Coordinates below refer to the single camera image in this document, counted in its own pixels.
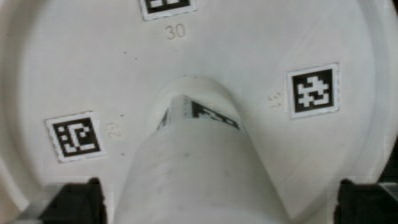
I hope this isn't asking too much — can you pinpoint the white round table top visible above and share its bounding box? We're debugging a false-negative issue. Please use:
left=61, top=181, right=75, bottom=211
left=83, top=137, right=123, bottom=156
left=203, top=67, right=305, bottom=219
left=0, top=0, right=398, bottom=224

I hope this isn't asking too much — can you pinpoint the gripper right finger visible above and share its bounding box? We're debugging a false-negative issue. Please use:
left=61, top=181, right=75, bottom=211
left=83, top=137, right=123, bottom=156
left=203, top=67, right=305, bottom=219
left=335, top=179, right=398, bottom=224

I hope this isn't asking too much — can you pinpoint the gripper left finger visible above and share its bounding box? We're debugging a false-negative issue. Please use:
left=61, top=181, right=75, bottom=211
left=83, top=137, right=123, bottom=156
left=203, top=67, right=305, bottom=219
left=15, top=177, right=109, bottom=224

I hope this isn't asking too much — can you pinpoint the white cylindrical table leg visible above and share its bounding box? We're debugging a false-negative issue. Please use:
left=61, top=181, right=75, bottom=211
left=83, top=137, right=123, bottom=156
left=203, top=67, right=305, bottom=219
left=115, top=76, right=290, bottom=224

